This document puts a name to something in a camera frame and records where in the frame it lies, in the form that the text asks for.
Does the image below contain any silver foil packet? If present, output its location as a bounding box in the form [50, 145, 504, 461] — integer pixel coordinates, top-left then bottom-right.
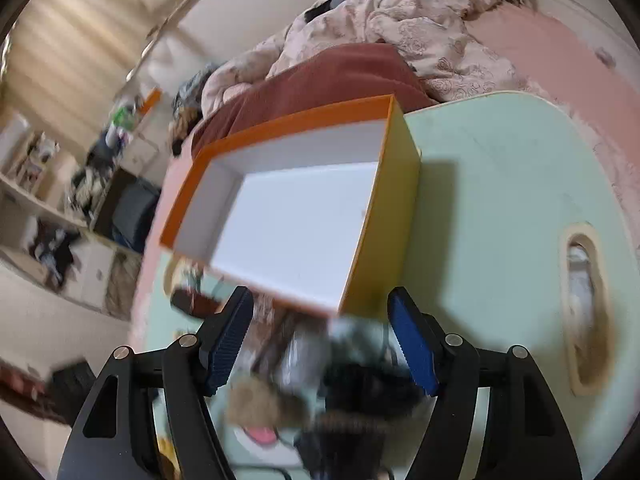
[280, 319, 352, 397]

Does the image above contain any orange cardboard box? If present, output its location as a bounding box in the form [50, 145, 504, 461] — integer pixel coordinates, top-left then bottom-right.
[159, 94, 422, 320]

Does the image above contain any grey patterned cloth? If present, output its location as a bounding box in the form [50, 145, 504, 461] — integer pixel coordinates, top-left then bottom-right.
[172, 64, 222, 112]

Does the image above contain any pale pink pillow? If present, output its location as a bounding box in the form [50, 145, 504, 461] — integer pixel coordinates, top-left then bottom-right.
[201, 64, 252, 112]

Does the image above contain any dark blue bag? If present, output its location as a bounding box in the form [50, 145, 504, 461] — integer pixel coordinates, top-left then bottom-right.
[111, 179, 162, 257]

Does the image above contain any brown plush animal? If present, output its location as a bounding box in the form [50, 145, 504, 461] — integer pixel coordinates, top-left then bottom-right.
[169, 106, 202, 157]

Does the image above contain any tan plush toy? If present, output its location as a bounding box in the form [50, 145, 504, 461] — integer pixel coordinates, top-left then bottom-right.
[225, 374, 312, 429]

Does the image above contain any green packet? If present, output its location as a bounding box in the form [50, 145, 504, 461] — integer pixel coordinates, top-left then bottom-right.
[111, 101, 137, 129]

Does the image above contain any beige curtain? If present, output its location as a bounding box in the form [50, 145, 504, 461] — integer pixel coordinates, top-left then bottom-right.
[0, 0, 211, 127]

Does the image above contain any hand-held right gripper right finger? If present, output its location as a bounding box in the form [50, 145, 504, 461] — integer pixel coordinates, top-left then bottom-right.
[387, 286, 583, 480]

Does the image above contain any pink floral quilt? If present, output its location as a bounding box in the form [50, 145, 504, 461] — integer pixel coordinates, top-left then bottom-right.
[202, 0, 531, 111]

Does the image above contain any small orange bin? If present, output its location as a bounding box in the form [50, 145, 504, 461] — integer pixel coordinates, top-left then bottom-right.
[139, 87, 164, 114]

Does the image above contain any white shelf unit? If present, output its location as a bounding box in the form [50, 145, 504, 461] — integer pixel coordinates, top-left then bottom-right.
[0, 110, 146, 322]

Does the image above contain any white drawer cabinet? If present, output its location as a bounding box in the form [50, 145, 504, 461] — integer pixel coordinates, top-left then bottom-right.
[119, 105, 172, 177]

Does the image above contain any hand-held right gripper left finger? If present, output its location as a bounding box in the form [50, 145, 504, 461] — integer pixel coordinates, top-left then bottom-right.
[56, 286, 256, 480]

